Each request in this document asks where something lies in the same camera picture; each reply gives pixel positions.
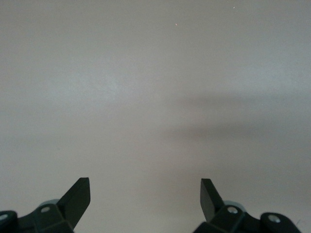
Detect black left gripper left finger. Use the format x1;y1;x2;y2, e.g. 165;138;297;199
0;177;91;233

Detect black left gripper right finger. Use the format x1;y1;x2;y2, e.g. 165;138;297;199
193;178;302;233

